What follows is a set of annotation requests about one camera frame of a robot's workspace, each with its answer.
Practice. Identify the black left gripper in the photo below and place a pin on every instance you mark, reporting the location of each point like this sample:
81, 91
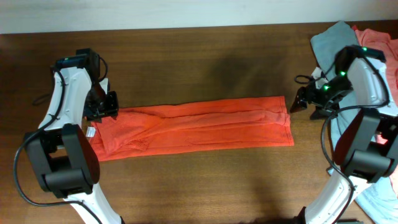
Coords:
111, 110

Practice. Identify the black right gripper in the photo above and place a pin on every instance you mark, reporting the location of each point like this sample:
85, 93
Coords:
310, 90

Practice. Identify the orange soccer t-shirt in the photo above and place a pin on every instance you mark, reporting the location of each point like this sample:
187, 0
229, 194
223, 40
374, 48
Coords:
192, 127

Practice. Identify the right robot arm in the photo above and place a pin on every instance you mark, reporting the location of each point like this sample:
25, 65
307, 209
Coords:
367, 149

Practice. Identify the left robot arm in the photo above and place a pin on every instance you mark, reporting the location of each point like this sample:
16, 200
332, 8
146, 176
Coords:
60, 154

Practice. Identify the pink coral t-shirt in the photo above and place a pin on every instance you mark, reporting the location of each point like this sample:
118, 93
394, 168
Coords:
382, 41

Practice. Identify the grey t-shirt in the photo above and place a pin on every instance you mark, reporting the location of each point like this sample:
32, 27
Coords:
379, 201

